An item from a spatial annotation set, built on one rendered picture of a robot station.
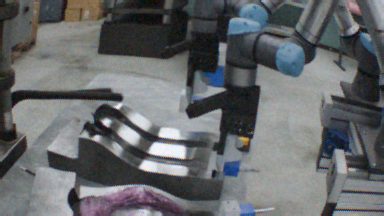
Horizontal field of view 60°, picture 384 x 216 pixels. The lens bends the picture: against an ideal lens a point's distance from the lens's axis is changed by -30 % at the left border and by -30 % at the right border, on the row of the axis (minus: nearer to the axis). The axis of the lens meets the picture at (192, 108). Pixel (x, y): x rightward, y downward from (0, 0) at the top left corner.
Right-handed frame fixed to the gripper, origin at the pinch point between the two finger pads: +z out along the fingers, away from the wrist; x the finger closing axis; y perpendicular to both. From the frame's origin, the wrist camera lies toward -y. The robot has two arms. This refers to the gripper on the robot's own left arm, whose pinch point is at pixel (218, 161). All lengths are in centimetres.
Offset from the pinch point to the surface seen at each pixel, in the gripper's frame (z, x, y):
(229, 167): 0.3, -2.2, 3.0
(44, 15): 72, 598, -403
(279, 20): 55, 650, 60
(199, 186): 4.2, -6.9, -3.1
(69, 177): -0.4, -24.4, -31.5
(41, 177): -0.4, -28.8, -38.6
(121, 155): 0.3, -5.7, -22.8
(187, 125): 10.4, 41.4, -13.1
